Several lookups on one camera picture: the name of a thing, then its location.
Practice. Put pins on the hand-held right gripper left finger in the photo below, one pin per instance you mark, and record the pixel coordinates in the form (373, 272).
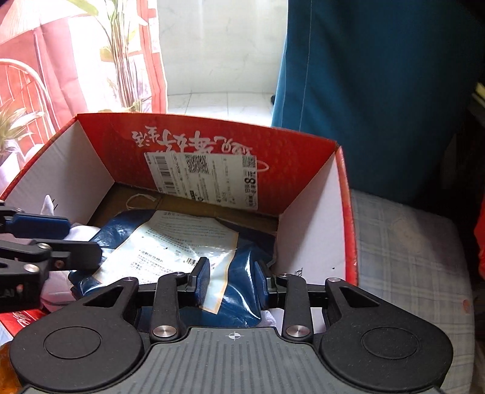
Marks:
(203, 279)

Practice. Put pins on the red printed packet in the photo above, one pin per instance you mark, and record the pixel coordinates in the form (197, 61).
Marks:
(21, 322)

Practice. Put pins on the red cardboard box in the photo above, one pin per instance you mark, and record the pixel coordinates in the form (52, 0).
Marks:
(314, 231)

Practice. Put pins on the red plant printed curtain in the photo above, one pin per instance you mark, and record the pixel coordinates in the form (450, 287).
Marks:
(75, 75)

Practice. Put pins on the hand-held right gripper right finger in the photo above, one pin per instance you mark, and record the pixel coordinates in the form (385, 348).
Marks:
(261, 282)

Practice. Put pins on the plaid blanket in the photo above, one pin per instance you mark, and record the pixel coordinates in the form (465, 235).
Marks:
(409, 265)

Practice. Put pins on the orange snack packet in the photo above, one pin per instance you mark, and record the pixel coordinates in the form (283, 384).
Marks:
(5, 363)

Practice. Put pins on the blue curtain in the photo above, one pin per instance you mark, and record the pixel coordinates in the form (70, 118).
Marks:
(379, 94)

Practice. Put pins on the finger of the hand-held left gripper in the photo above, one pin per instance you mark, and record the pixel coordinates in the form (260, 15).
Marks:
(75, 254)
(38, 225)

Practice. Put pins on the blue plastic package white label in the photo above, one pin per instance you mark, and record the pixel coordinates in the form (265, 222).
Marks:
(166, 242)

